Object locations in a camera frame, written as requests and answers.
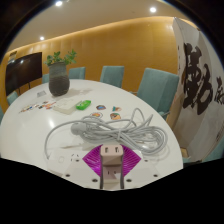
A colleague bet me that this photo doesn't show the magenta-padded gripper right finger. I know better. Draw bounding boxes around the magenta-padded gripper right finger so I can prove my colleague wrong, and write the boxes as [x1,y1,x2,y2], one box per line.
[119,144,163,190]

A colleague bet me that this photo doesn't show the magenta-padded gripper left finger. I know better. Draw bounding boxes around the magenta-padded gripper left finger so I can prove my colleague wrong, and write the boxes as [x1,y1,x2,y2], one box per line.
[63,144,105,190]

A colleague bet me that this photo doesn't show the small white charger block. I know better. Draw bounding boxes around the small white charger block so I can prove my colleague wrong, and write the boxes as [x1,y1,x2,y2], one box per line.
[99,144,124,168]

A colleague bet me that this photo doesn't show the white power strip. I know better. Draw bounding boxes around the white power strip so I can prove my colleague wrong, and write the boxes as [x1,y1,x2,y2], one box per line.
[44,143,145,189]

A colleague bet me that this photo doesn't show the flat white box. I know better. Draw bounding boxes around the flat white box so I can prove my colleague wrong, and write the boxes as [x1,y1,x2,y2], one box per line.
[53,99,79,115]

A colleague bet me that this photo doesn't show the small green packet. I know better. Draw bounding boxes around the small green packet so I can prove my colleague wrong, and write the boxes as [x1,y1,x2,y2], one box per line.
[75,99,92,111]

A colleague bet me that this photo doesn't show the teal upholstered chair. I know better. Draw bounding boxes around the teal upholstered chair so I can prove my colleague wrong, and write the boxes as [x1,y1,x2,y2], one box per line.
[201,133,224,164]

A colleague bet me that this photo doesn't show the small colourful stickers row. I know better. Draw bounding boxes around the small colourful stickers row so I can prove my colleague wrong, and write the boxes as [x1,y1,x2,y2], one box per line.
[19,100,57,114]

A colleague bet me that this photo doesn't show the teal chairs group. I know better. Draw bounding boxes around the teal chairs group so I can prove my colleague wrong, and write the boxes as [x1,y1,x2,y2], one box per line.
[0,65,180,124]

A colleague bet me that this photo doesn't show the potted plant in dark vase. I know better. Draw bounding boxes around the potted plant in dark vase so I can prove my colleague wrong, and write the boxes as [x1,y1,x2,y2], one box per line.
[44,49,78,98]

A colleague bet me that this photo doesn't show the calligraphy folding screen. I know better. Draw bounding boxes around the calligraphy folding screen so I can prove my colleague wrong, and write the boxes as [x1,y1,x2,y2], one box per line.
[171,16,224,164]

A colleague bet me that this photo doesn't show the ceiling lights group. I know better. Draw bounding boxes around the ceiling lights group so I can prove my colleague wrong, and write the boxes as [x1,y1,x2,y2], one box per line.
[39,0,158,42]

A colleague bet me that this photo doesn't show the grey coiled power cable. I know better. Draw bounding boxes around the grey coiled power cable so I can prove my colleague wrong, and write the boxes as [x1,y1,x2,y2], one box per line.
[43,107,169,161]

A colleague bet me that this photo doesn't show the black wall television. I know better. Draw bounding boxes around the black wall television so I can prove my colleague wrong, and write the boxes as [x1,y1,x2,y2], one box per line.
[4,51,44,97]

